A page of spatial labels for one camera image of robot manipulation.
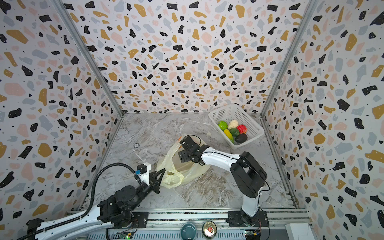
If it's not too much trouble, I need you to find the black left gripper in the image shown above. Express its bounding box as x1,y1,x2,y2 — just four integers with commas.
130,168,166,212

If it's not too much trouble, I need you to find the yellow plastic bag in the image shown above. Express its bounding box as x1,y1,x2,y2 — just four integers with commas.
156,135,211,189

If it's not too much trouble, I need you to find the green yellow mango fruit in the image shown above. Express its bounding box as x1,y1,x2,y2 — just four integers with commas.
223,129,235,143

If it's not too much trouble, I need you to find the bright green round fruit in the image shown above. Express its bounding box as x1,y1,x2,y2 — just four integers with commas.
218,121,228,131

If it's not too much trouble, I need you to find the dark green fruit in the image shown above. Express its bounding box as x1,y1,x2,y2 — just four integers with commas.
230,128,240,138

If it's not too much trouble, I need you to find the beige pear fruit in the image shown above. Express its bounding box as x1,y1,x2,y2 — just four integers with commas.
228,120,239,130

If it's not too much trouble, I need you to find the dark avocado fruit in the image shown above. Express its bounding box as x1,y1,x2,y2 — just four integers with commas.
235,134,248,144

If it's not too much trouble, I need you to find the red apple fruit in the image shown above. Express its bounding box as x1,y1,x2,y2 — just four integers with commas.
237,125,248,134

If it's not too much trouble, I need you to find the white plastic mesh basket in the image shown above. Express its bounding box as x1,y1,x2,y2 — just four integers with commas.
209,104,265,149

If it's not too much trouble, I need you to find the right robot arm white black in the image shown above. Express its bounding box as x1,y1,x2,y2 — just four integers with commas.
179,136,269,227

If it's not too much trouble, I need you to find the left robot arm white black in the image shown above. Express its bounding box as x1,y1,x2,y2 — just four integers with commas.
19,169,166,240

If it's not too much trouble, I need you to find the left green circuit board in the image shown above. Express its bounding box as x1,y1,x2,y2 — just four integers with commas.
114,231,135,240

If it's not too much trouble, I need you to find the green circuit board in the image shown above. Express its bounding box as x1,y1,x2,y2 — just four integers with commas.
114,231,135,240
245,230,261,240

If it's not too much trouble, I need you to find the teal round cup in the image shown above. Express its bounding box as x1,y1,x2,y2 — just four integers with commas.
180,223,197,240

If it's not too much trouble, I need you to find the metal drink can top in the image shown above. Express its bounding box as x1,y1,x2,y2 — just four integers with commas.
202,221,217,240

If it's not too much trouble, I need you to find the right green circuit board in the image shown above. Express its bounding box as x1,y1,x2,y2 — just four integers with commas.
245,230,261,240

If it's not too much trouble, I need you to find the white box corner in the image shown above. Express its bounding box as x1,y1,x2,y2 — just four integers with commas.
286,223,315,240

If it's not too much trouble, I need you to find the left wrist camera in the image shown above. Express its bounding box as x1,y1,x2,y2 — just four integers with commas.
136,163,152,186

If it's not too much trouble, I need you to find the black corrugated cable conduit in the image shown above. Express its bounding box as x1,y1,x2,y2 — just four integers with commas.
16,162,139,240

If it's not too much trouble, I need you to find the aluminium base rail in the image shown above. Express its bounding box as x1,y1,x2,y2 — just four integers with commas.
108,209,316,240

